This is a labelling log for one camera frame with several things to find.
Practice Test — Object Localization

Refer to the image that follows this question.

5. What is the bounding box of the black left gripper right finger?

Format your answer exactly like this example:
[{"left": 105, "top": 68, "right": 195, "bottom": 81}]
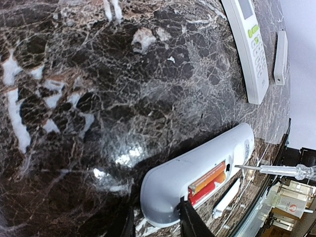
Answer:
[{"left": 177, "top": 197, "right": 215, "bottom": 237}]

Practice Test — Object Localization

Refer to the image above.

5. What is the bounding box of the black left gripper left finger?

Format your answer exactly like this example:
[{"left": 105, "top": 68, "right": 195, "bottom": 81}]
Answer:
[{"left": 120, "top": 206, "right": 135, "bottom": 237}]

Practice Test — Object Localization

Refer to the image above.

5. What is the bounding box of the white battery cover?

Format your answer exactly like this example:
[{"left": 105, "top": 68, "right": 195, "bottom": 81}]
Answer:
[{"left": 213, "top": 178, "right": 240, "bottom": 219}]

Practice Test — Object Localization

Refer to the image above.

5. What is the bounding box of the red orange battery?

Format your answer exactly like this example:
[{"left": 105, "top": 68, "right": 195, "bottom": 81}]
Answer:
[
  {"left": 188, "top": 171, "right": 226, "bottom": 205},
  {"left": 188, "top": 161, "right": 226, "bottom": 195}
]

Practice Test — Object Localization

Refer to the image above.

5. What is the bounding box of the white remote with compartment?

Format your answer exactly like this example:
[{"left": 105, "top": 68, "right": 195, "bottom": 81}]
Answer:
[{"left": 140, "top": 123, "right": 255, "bottom": 228}]

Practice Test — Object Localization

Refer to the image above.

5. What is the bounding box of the clear handle screwdriver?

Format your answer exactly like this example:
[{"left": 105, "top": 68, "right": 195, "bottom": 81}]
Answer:
[{"left": 235, "top": 164, "right": 316, "bottom": 181}]

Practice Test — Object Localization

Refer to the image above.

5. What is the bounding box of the white remote with green buttons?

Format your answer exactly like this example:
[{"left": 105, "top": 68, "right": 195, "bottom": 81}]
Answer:
[{"left": 222, "top": 0, "right": 269, "bottom": 105}]

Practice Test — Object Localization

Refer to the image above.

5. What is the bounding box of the slim white remote control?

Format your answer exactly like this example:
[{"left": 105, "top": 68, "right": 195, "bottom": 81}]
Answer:
[{"left": 274, "top": 31, "right": 288, "bottom": 86}]

